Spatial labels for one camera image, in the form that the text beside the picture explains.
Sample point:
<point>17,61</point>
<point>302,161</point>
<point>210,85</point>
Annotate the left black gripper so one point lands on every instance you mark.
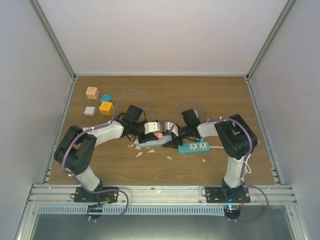
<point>150,137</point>

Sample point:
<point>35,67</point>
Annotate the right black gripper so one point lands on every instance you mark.
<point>173,143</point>

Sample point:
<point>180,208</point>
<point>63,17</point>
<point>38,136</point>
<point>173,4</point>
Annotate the light blue power strip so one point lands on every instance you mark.
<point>155,143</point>

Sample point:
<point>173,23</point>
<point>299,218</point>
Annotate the pink small plug charger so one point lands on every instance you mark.
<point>159,136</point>

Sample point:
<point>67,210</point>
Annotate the teal power strip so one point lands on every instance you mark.
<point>194,147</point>

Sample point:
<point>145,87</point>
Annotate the yellow cube socket adapter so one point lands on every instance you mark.
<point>106,108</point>

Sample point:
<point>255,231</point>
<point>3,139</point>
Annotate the blue square plug adapter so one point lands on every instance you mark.
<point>105,98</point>

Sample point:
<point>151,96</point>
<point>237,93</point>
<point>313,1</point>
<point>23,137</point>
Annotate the white 66W USB charger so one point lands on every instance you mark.
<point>90,111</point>

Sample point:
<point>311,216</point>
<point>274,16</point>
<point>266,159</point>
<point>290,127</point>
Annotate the peach cube plug adapter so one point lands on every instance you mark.
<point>92,93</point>

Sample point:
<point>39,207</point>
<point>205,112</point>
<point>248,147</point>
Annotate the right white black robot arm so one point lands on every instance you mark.
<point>236,137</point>

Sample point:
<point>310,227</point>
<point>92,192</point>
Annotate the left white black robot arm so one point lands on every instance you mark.
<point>75,151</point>

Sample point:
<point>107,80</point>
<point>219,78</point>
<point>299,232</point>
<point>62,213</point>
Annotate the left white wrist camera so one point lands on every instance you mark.
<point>152,127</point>

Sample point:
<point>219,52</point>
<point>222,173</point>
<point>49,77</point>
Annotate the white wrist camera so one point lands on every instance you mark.
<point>152,127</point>
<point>171,127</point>

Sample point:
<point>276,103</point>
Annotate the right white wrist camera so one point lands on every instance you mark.
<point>171,127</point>

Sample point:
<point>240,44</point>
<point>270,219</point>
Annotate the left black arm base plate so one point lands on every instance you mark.
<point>83,196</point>

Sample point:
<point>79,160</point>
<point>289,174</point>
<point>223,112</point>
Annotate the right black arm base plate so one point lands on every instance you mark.
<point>214,194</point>

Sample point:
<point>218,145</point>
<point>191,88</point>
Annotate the grey slotted cable duct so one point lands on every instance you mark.
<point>178,210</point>

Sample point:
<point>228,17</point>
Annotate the aluminium front rail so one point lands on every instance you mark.
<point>158,195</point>

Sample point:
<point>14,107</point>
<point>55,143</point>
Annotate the left aluminium corner post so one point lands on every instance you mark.
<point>52,36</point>

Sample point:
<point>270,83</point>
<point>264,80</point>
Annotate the aluminium corner post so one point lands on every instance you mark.
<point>289,4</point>
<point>52,36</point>

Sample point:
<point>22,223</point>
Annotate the right aluminium corner post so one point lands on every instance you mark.
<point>289,4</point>

